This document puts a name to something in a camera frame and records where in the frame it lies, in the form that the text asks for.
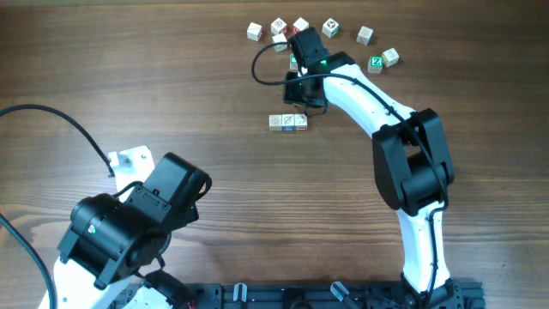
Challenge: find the wooden block bee picture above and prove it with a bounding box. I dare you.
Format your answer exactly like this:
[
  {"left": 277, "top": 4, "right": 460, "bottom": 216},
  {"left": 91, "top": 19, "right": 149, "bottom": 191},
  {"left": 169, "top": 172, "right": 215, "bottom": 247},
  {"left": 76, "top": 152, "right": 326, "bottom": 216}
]
[{"left": 247, "top": 22, "right": 262, "bottom": 42}]

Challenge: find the wooden block red side picture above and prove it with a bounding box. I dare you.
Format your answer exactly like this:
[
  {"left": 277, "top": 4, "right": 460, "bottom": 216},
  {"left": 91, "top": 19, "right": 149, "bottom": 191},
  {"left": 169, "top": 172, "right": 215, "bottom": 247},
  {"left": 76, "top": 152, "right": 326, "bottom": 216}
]
[{"left": 294, "top": 114, "right": 308, "bottom": 130}]

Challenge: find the wooden block blue side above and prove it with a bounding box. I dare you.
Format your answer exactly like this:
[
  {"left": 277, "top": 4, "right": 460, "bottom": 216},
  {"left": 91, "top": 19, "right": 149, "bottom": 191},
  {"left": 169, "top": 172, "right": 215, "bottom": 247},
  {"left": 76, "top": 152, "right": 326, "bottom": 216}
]
[{"left": 282, "top": 114, "right": 296, "bottom": 131}]

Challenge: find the plain wooden block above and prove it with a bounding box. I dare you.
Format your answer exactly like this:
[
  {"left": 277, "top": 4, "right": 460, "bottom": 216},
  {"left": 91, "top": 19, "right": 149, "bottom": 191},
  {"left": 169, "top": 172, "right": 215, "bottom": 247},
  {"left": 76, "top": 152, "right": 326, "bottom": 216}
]
[{"left": 268, "top": 115, "right": 283, "bottom": 131}]

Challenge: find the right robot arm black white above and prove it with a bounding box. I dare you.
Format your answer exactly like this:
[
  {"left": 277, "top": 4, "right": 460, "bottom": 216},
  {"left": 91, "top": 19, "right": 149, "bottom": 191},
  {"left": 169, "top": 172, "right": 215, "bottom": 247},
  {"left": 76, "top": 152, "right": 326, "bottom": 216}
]
[{"left": 286, "top": 28, "right": 454, "bottom": 296}]

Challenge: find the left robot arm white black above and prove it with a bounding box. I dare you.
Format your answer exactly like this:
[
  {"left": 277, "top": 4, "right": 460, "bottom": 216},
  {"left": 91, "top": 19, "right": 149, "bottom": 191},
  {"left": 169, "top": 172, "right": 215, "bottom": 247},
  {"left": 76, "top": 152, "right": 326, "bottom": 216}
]
[{"left": 40, "top": 147, "right": 212, "bottom": 308}]

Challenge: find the wooden block red letter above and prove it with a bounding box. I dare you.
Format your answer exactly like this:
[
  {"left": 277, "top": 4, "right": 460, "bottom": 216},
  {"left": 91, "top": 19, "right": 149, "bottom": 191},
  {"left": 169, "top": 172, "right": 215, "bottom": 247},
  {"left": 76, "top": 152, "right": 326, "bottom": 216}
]
[{"left": 293, "top": 17, "right": 310, "bottom": 34}]

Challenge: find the wooden block green top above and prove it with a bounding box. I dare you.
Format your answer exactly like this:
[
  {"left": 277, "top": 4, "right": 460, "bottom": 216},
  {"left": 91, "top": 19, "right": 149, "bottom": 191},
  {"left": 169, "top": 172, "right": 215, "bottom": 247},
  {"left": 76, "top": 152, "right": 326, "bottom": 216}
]
[{"left": 290, "top": 53, "right": 299, "bottom": 70}]

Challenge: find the wooden block green side picture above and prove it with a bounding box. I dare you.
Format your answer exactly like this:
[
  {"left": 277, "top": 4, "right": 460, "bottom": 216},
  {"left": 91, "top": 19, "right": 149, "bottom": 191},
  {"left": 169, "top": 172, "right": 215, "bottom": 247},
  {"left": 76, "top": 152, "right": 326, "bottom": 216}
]
[{"left": 322, "top": 18, "right": 340, "bottom": 38}]

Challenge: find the wooden block plain pattern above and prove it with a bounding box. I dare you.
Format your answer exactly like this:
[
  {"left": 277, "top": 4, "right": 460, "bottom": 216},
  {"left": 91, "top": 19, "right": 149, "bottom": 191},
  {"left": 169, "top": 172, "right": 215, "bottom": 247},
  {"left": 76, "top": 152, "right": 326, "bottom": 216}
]
[{"left": 357, "top": 26, "right": 374, "bottom": 45}]

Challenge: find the wooden block green Z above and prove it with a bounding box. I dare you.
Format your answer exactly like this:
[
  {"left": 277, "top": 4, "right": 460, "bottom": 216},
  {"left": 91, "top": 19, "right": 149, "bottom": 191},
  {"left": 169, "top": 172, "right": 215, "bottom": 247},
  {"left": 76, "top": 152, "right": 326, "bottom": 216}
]
[{"left": 368, "top": 56, "right": 383, "bottom": 74}]

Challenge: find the wooden block yellow side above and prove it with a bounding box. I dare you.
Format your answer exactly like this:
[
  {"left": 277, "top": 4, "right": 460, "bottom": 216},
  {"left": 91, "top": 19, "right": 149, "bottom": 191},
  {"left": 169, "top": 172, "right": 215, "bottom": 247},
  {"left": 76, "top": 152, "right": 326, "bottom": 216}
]
[{"left": 382, "top": 48, "right": 400, "bottom": 67}]

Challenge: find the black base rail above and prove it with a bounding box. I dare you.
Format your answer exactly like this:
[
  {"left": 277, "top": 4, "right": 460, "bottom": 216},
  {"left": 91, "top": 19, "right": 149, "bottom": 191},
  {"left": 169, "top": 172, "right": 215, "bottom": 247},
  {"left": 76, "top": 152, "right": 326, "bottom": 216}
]
[{"left": 106, "top": 281, "right": 486, "bottom": 309}]

